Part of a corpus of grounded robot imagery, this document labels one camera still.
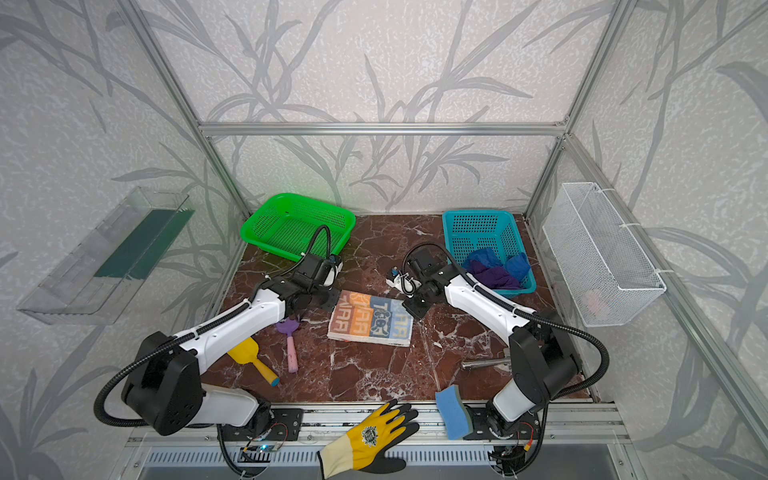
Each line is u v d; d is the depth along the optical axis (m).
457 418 0.72
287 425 0.72
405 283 0.75
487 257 1.05
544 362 0.44
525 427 0.71
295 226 1.16
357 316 0.92
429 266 0.68
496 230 1.11
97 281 0.64
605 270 0.62
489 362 0.85
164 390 0.41
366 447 0.69
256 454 0.72
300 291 0.62
